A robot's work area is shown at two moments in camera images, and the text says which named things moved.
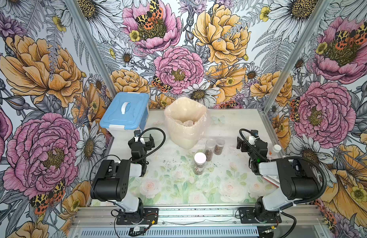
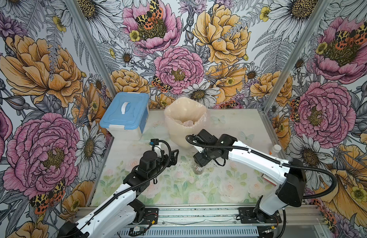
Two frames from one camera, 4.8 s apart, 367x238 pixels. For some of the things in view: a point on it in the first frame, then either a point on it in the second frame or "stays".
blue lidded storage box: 126,114 stays
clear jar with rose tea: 199,169 stays
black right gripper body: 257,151 → 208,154
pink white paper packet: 272,181 stays
